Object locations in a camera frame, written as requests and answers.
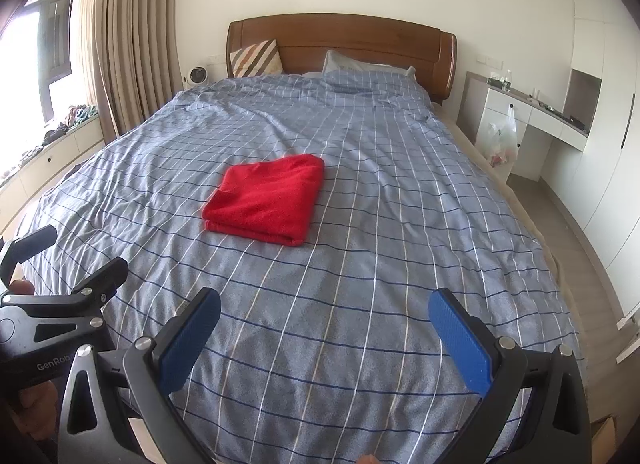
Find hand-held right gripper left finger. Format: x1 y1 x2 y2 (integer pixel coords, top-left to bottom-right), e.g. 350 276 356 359
55 286 223 464

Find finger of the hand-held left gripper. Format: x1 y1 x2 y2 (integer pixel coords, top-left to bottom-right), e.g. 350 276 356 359
0 257 130 320
0 225 58 290

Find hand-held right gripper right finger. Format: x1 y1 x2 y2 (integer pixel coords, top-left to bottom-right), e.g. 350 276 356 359
428 287 593 464

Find pile of clothes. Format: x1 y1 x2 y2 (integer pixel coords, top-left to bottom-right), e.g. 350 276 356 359
0 103 100 185

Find person's left hand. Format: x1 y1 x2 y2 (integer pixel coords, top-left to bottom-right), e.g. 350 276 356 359
17 378 60 445

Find window bench cabinet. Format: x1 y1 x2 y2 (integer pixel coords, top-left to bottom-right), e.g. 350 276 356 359
0 114 106 225

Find grey checked duvet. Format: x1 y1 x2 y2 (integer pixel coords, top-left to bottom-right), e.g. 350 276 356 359
20 66 588 464

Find cardboard box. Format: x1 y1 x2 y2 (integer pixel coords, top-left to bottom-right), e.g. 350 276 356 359
590 414 621 464

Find window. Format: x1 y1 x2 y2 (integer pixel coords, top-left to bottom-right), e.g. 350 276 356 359
25 0 76 125

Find white plastic bag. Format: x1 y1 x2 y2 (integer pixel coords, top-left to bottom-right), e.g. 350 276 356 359
475 106 521 170

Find small white fan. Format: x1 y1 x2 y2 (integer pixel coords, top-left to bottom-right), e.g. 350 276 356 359
181 65 211 91

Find beige curtain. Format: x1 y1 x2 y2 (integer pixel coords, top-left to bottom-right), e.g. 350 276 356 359
70 0 183 145

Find white desk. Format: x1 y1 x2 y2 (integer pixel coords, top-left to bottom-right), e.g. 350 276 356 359
457 70 591 182

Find white wardrobe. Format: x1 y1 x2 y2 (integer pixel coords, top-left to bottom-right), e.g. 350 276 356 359
545 0 640 270

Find striped pillow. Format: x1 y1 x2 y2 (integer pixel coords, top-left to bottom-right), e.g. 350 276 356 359
229 38 284 78

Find grey pillow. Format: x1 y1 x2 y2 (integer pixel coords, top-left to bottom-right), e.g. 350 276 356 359
320 49 417 82

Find wooden headboard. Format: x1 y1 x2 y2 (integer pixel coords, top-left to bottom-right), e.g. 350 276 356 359
226 14 458 105

